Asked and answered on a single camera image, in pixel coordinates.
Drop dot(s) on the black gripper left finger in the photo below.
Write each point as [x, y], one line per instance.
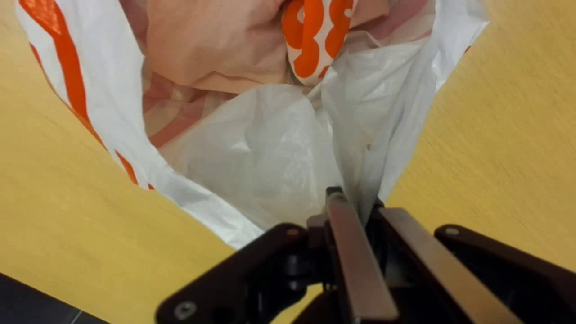
[360, 271]

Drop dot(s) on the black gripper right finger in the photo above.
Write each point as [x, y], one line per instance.
[442, 271]

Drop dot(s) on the white orange plastic bag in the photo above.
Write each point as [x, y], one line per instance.
[262, 163]

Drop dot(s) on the peach shirt with orange print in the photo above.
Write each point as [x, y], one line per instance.
[208, 47]

